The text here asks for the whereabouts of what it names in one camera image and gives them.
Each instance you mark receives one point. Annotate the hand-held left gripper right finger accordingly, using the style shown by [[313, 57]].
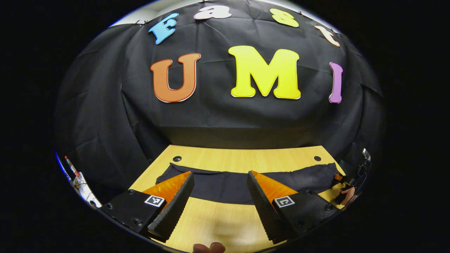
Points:
[[262, 211]]

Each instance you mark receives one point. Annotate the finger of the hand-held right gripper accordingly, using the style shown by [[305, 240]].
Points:
[[339, 180]]

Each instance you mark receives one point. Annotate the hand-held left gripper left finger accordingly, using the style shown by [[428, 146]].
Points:
[[174, 211]]

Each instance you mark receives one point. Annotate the dark grey jeans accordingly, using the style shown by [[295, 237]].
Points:
[[225, 186]]

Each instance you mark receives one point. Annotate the white and red object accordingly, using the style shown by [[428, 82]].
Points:
[[82, 189]]

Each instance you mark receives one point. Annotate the black backdrop cloth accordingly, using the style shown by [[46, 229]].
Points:
[[211, 116]]

